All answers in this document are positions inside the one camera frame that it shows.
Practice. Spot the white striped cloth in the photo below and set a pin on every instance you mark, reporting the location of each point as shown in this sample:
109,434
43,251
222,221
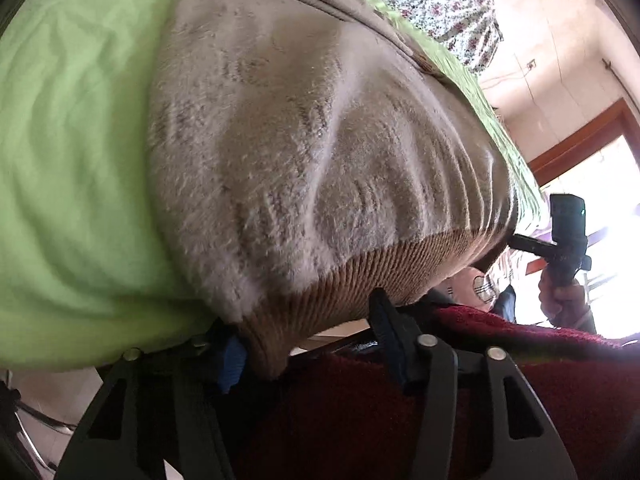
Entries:
475,286

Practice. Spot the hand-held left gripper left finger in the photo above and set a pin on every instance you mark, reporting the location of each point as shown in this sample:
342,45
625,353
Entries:
231,365

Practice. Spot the person's right hand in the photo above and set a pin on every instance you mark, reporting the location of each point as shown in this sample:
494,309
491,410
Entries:
562,305

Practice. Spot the dark red fleece blanket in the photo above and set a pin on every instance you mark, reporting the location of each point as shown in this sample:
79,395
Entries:
525,400

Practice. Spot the light green bed sheet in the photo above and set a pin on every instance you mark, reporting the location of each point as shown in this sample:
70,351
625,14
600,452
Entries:
75,170

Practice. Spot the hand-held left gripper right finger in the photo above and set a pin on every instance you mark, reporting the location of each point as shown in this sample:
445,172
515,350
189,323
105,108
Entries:
387,332

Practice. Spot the wooden door frame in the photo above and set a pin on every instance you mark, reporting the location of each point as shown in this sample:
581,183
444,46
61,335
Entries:
590,132

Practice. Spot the beige fuzzy knit sweater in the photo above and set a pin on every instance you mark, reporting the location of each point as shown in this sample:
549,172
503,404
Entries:
320,150

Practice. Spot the floral printed cloth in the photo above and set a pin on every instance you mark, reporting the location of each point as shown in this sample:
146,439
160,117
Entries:
430,0

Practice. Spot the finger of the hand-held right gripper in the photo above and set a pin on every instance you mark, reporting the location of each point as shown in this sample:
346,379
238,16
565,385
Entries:
527,244

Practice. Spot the wall switch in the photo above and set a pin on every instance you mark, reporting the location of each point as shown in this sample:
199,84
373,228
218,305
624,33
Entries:
531,64

